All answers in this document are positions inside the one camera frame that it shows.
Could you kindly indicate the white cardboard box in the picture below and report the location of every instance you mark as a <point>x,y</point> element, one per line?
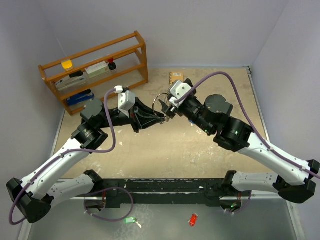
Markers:
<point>97,69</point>

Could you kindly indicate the red black stamp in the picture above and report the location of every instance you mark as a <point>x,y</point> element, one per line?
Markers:
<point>111,64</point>

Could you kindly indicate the silver key bunch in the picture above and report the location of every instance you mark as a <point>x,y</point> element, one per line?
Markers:
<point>165,120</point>

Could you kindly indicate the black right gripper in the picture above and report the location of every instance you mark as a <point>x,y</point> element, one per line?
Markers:
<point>166,108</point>

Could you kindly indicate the blue stapler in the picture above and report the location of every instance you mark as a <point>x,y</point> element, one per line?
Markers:
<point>80,97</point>

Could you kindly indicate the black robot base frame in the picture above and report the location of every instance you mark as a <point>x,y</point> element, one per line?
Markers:
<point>177,191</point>

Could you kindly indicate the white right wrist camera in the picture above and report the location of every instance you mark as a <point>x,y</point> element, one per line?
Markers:
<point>178,92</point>

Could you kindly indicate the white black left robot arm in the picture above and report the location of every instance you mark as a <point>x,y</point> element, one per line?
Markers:
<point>37,193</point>

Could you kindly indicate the white black stapler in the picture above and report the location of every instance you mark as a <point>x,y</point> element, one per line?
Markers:
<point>75,79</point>

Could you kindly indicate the red key tag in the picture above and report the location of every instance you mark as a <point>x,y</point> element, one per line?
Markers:
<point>193,219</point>

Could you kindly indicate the large metal keyring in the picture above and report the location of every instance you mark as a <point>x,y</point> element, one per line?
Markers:
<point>165,102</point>

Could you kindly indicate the green key tag with key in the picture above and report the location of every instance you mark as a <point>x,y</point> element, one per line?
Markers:
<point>132,220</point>

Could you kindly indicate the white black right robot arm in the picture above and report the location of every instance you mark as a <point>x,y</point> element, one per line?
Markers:
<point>290,177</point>

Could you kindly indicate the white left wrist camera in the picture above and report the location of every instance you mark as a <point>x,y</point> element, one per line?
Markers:
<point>126,99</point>

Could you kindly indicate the yellow lidded jar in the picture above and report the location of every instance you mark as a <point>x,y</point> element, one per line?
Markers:
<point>67,65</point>

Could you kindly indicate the tan spiral notebook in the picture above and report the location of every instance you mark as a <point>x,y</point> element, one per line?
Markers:
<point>175,76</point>

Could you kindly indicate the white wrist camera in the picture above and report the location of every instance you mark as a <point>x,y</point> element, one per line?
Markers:
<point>178,92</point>
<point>126,99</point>

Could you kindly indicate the wooden shelf rack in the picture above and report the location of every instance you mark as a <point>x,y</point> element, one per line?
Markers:
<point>130,56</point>

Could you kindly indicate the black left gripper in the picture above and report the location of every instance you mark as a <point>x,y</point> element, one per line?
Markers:
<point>141,121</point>

